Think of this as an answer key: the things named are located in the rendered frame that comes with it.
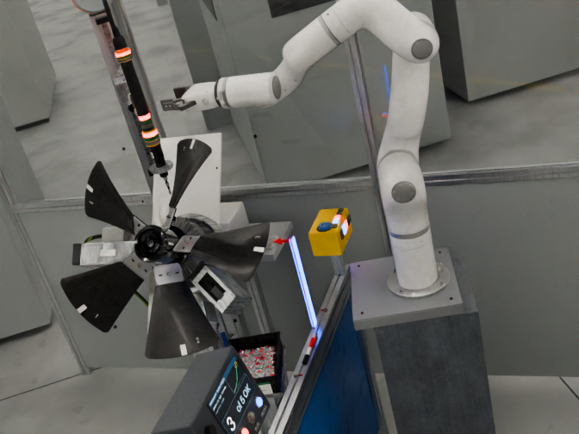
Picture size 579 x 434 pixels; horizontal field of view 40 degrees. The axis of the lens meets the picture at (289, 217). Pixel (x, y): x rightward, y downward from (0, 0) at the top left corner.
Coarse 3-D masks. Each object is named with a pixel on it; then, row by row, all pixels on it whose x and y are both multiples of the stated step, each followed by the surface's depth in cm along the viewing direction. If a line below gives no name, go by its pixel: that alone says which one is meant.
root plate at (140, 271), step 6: (138, 258) 249; (126, 264) 249; (132, 264) 250; (144, 264) 251; (150, 264) 251; (132, 270) 251; (138, 270) 251; (144, 270) 252; (150, 270) 252; (144, 276) 253
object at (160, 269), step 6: (168, 264) 247; (174, 264) 248; (156, 270) 244; (162, 270) 245; (168, 270) 246; (174, 270) 247; (180, 270) 248; (156, 276) 244; (162, 276) 245; (168, 276) 246; (174, 276) 246; (180, 276) 247; (162, 282) 244; (168, 282) 245
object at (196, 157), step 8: (184, 144) 253; (200, 144) 245; (184, 152) 252; (192, 152) 247; (200, 152) 243; (208, 152) 241; (184, 160) 249; (192, 160) 245; (200, 160) 242; (176, 168) 256; (184, 168) 247; (192, 168) 243; (176, 176) 254; (184, 176) 245; (192, 176) 242; (176, 184) 251; (184, 184) 244; (176, 192) 248; (176, 200) 245
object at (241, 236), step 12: (240, 228) 246; (252, 228) 244; (264, 228) 242; (204, 240) 244; (216, 240) 243; (228, 240) 241; (240, 240) 240; (252, 240) 239; (264, 240) 238; (192, 252) 240; (204, 252) 239; (216, 252) 238; (228, 252) 237; (240, 252) 237; (252, 252) 236; (216, 264) 235; (228, 264) 234; (240, 264) 234; (252, 264) 233; (240, 276) 231
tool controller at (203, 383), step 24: (216, 360) 179; (240, 360) 182; (192, 384) 175; (216, 384) 172; (240, 384) 179; (168, 408) 171; (192, 408) 166; (216, 408) 169; (240, 408) 177; (264, 408) 185; (168, 432) 163; (192, 432) 161; (216, 432) 167
